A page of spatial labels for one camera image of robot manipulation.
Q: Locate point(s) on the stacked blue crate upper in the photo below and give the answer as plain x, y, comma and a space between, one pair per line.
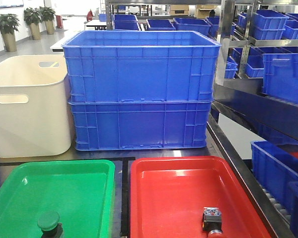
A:
140, 66

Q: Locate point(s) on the stacked blue crate lower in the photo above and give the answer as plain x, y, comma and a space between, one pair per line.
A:
138, 126

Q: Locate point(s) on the green mushroom push button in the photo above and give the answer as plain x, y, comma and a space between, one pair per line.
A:
50, 225

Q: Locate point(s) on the green plastic tray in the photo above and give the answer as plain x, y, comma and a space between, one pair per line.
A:
79, 195

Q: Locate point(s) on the stacked blue crate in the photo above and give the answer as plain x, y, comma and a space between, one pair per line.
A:
140, 66
138, 126

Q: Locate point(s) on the red mushroom push button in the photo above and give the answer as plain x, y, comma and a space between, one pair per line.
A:
212, 222

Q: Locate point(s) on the red plastic tray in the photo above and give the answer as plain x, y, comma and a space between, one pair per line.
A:
168, 196

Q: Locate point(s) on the cream plastic basket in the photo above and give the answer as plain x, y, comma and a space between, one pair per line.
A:
35, 119

